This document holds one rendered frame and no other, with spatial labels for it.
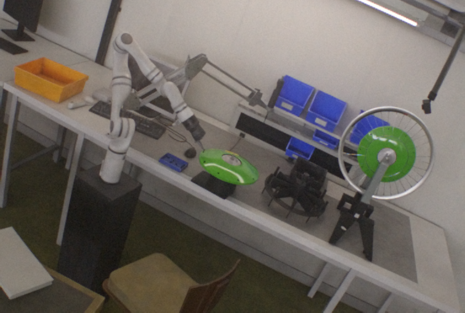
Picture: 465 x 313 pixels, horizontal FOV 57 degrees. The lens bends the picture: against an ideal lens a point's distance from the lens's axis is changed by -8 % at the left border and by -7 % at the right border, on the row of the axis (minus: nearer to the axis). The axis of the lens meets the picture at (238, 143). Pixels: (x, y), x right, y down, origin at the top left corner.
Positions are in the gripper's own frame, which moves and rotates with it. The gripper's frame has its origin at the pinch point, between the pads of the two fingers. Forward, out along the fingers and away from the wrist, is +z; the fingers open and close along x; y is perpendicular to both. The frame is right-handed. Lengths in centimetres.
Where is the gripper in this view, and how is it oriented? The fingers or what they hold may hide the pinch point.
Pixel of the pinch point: (204, 150)
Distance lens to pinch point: 228.6
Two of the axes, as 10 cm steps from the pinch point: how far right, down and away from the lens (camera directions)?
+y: 8.1, -4.7, -3.5
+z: 5.5, 8.1, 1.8
